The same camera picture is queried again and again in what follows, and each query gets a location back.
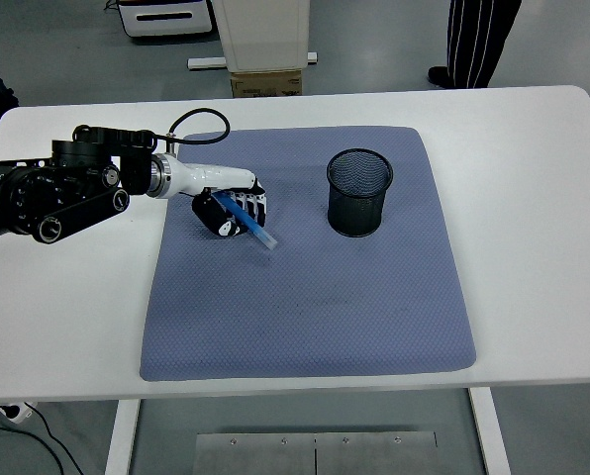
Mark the person in striped trousers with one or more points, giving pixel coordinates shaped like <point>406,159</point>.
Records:
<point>478,34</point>

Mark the white base bar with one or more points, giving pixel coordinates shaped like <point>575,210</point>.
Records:
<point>206,63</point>

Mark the white cabinet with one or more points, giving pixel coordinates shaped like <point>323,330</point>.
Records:
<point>260,34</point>

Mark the cardboard box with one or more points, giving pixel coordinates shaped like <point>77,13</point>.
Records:
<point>265,85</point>

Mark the black mesh pen holder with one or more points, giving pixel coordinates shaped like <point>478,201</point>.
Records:
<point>357,218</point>

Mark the white power strip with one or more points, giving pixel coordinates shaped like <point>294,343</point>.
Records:
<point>20,413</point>

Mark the blue-grey textured mat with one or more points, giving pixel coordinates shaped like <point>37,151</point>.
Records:
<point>300,307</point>

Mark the white table leg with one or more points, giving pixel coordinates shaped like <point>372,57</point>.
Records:
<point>490,435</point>
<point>122,435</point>

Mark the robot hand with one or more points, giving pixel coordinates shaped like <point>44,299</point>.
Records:
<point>211,177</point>

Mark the blue marker pen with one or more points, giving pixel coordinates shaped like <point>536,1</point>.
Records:
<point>263,237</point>

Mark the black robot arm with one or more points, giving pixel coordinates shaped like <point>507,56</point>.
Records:
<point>52,193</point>

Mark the white device with dark slot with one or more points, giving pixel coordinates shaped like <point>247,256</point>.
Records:
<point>166,27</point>

